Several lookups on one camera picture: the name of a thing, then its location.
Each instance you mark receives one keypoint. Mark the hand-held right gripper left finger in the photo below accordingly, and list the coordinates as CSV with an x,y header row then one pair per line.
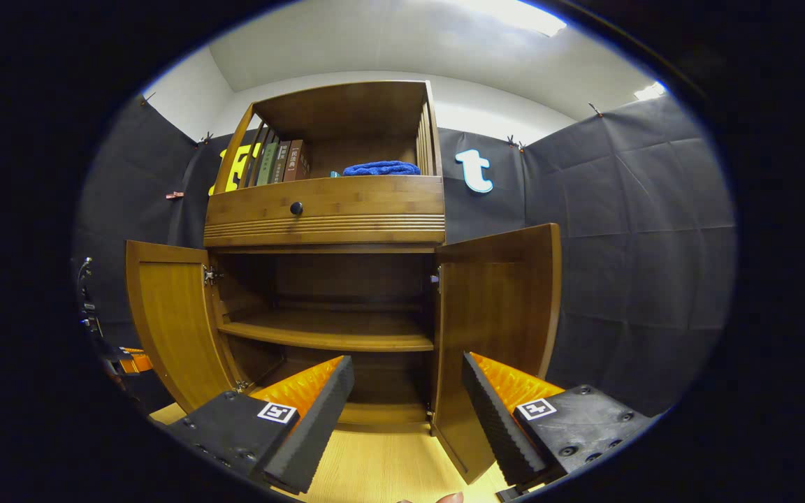
x,y
318,426

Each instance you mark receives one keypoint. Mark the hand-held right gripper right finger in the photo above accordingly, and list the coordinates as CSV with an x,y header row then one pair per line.
x,y
493,419

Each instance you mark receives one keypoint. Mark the wooden drawer with black knob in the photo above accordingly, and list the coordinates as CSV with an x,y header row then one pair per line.
x,y
374,202

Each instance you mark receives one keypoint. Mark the dark brown book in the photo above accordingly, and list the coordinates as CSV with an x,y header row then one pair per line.
x,y
281,163

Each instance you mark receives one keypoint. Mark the green book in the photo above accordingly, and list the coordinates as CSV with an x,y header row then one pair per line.
x,y
267,165

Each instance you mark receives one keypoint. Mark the wooden shoe cabinet door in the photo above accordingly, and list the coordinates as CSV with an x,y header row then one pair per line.
x,y
172,321
493,300

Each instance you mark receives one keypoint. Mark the long ceiling light panel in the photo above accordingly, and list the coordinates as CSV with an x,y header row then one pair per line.
x,y
514,15

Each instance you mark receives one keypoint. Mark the blue towel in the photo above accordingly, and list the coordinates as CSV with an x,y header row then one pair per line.
x,y
381,168

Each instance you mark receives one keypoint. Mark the black backdrop cloth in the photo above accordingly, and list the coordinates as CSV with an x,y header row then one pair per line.
x,y
640,265

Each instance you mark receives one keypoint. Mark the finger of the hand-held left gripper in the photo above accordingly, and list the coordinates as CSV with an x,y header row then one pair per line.
x,y
138,362

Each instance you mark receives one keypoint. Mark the small ceiling light panel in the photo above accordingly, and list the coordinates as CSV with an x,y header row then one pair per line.
x,y
650,91

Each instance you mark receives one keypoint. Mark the reddish brown book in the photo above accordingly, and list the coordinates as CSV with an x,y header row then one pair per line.
x,y
298,161

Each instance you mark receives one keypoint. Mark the black binder clip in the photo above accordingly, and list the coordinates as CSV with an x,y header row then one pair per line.
x,y
515,144
205,138

